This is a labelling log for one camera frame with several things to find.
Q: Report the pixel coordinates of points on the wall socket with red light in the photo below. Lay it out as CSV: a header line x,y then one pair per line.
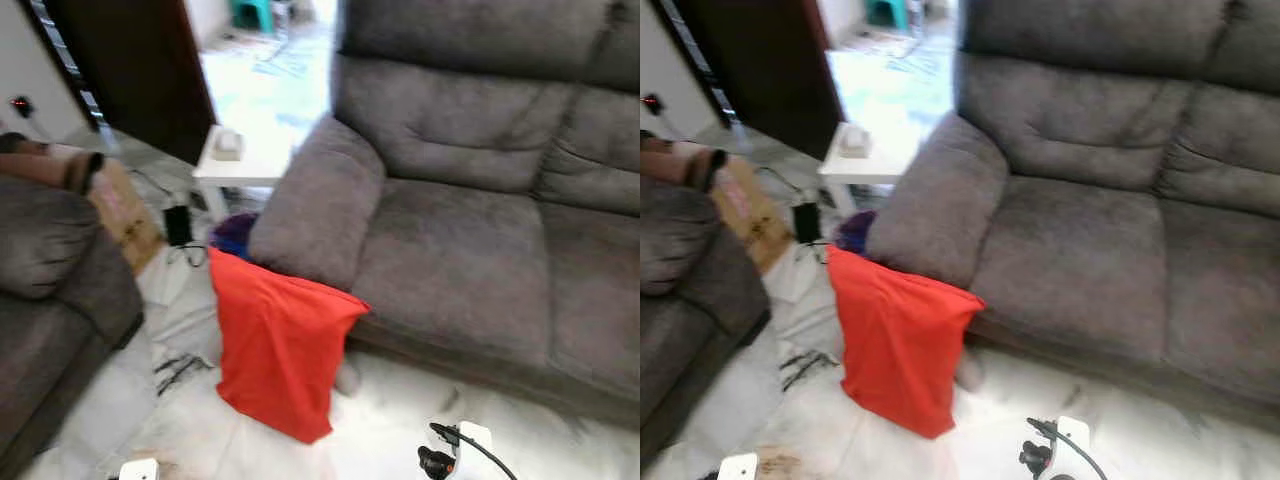
x,y
653,101
21,103

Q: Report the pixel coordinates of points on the white sofa foot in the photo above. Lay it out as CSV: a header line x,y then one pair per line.
x,y
970,374
348,378

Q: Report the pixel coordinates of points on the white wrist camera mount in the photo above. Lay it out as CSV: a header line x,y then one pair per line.
x,y
738,468
474,450
139,470
1072,445

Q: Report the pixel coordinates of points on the dark brown wooden door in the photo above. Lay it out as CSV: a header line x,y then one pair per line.
x,y
140,70
770,70

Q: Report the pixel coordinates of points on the brown cardboard box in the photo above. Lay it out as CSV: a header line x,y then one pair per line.
x,y
752,215
128,220

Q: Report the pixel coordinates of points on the large grey fabric sofa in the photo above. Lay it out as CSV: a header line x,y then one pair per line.
x,y
1080,240
450,240

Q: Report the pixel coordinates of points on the purple fabric bundle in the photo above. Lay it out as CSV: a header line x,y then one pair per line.
x,y
855,232
232,235

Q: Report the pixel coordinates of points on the small beige box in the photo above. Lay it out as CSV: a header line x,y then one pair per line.
x,y
228,146
855,142

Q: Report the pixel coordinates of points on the small grey fabric sofa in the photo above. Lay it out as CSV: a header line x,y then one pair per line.
x,y
685,290
45,290

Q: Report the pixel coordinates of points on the green plastic stool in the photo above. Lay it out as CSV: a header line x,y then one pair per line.
x,y
252,12
886,12

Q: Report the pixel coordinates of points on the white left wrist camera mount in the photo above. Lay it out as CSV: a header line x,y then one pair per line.
x,y
139,470
738,468

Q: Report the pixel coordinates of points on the brown roll cushion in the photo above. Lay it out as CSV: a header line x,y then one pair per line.
x,y
45,165
680,162

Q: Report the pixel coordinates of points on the black power adapter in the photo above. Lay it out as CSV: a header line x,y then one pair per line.
x,y
179,226
807,223

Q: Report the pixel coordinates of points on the red pillow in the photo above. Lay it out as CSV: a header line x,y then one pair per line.
x,y
275,350
900,350

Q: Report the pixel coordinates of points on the white side table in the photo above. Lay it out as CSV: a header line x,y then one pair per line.
x,y
880,165
255,165

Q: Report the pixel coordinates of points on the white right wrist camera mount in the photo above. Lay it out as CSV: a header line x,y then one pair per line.
x,y
1072,445
474,450

